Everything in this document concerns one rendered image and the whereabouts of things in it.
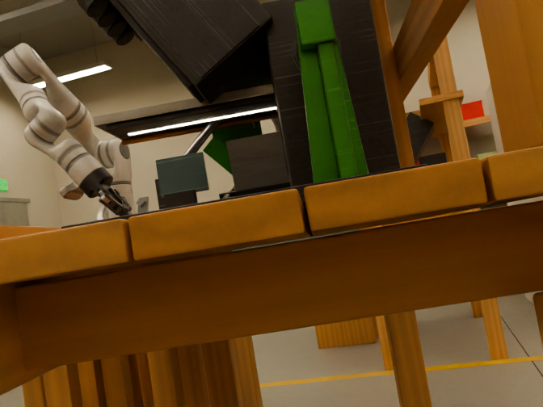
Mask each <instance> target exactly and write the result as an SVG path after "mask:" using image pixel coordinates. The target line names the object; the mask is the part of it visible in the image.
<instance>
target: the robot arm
mask: <svg viewBox="0 0 543 407"><path fill-rule="evenodd" d="M0 75H1V76H2V79H3V80H4V82H5V83H6V84H7V86H8V87H9V89H10V90H11V92H12V93H13V95H14V96H15V97H16V98H17V100H18V102H19V105H20V107H21V110H22V112H23V115H24V117H25V119H26V120H27V121H28V122H29V123H30V124H29V125H28V126H27V127H26V128H25V129H24V132H23V134H24V137H25V140H26V141H27V143H28V144H29V145H31V146H33V147H34V148H36V149H38V150H39V151H41V152H43V153H45V154H47V155H48V156H49V157H51V158H52V159H53V160H54V161H56V162H57V163H58V164H59V165H60V166H61V167H62V169H63V170H64V171H65V172H66V173H67V174H68V175H69V176H70V177H71V179H72V180H73V182H72V183H71V184H69V185H66V186H64V187H62V188H61V189H60V190H59V193H60V195H61V196H62V197H63V198H64V199H71V200H78V199H80V198H81V197H82V196H83V195H84V193H85V194H86V195H87V196H88V197H89V198H94V197H97V196H98V197H100V199H99V202H100V203H102V204H103V205H104V206H105V207H106V211H104V216H105V219H108V218H113V217H118V216H127V215H132V214H136V213H135V206H134V200H133V189H132V167H131V156H130V150H129V147H128V145H122V143H121V141H122V140H121V139H119V138H115V139H111V140H108V141H100V140H99V139H98V138H97V137H96V136H95V135H94V133H93V132H92V127H91V115H90V112H89V111H88V110H87V109H86V107H85V106H84V105H83V104H82V103H81V102H80V101H79V100H78V99H77V98H76V97H75V96H74V95H73V94H72V93H71V92H70V91H69V90H68V89H67V88H66V87H65V86H64V85H63V84H62V82H61V81H60V80H59V79H58V78H57V76H56V75H55V74H54V73H53V72H52V70H51V69H50V68H49V67H48V66H47V65H46V64H45V63H44V61H43V60H42V59H41V57H40V56H39V54H37V53H36V51H35V50H34V49H33V48H32V47H30V46H29V45H28V44H25V43H21V44H18V45H17V46H15V47H14V48H13V49H11V50H10V51H9V52H7V53H6V54H5V55H3V56H2V57H0ZM38 75H40V76H41V77H42V78H43V79H44V83H45V86H46V90H47V94H48V97H47V95H46V94H45V93H44V91H43V90H41V89H40V88H39V87H38V86H34V85H32V84H27V83H28V82H30V81H31V80H32V79H33V78H35V77H36V76H38ZM64 130H66V131H67V132H68V133H69V134H70V135H71V136H72V137H73V138H74V139H73V138H69V139H66V140H64V141H62V142H61V143H59V144H58V145H55V144H54V141H55V140H56V139H57V138H58V137H59V136H60V135H61V134H62V133H63V132H64ZM110 168H113V171H112V172H111V173H109V172H108V171H107V170H106V169H110Z"/></svg>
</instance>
